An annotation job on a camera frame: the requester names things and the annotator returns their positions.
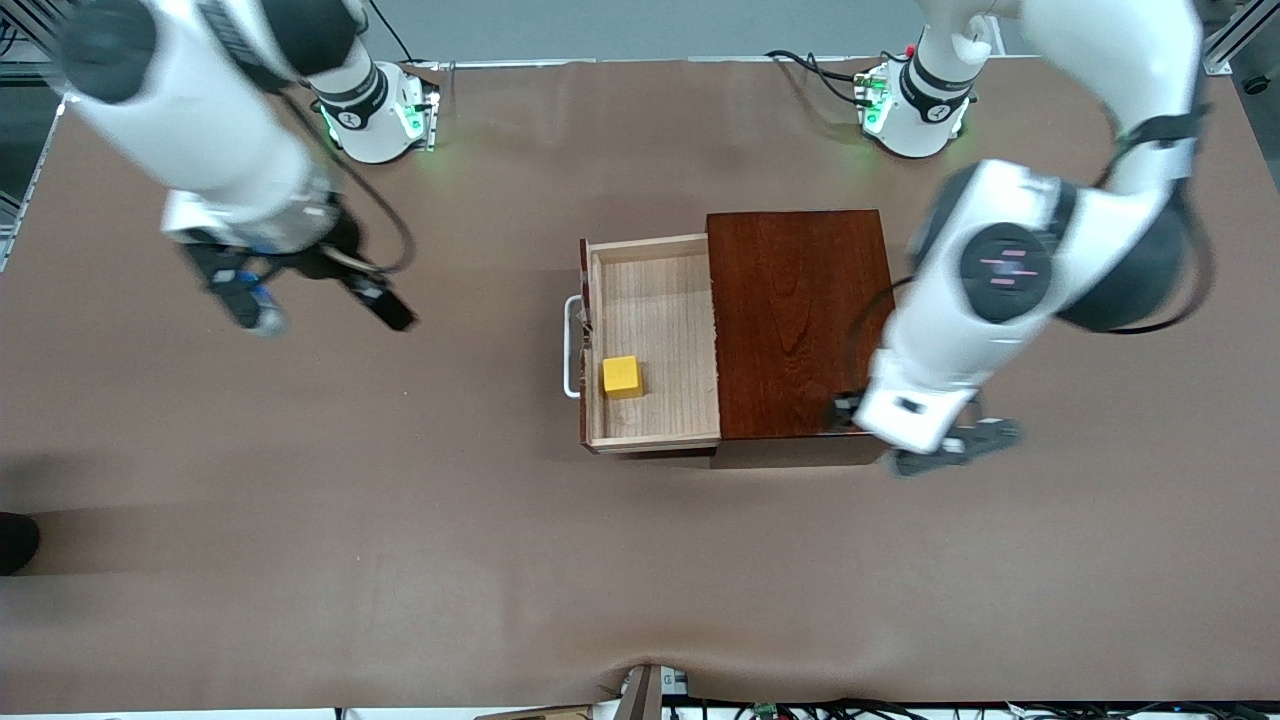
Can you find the light wood drawer white handle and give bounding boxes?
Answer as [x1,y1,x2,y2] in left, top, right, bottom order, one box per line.
[563,233,723,458]

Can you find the yellow block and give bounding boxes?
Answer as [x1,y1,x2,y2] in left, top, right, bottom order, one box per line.
[602,356,645,401]

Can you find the dark brown wooden cabinet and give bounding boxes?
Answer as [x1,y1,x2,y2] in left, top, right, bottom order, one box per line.
[706,209,918,469]

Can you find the table cover sheet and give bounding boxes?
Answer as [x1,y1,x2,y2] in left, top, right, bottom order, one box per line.
[0,50,1280,716]

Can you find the black rounded fabric object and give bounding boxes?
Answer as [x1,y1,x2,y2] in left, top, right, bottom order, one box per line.
[0,512,41,577]

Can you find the black right arm base cable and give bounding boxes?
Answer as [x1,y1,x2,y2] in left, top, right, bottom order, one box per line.
[368,0,446,71]

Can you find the black arm base cable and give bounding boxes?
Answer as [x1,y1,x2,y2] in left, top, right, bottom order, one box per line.
[765,48,881,106]
[368,0,446,71]

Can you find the black left arm base cable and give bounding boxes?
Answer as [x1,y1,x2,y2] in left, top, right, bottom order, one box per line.
[765,48,881,106]

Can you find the aluminium frame profile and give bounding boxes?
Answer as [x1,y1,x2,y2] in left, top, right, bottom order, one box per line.
[1195,0,1280,76]

